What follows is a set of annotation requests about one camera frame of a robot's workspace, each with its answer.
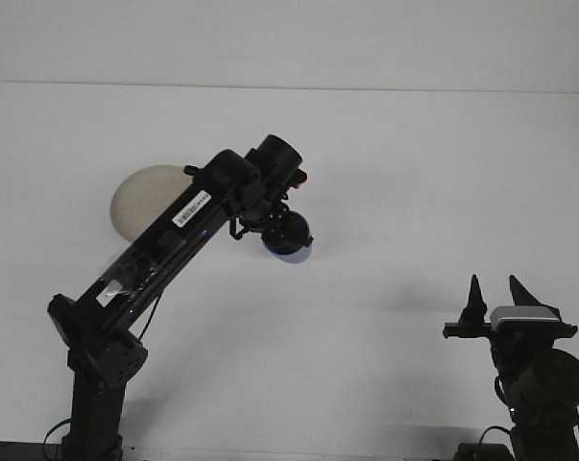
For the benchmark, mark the pale blue cup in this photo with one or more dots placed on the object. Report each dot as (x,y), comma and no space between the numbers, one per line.
(291,258)

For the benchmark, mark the pale round plate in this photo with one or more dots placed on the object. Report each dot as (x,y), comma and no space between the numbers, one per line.
(135,201)

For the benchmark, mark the dark robot cart surface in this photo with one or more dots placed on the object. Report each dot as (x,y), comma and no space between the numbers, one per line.
(10,451)

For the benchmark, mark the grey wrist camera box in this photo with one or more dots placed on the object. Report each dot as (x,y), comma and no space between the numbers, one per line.
(524,317)

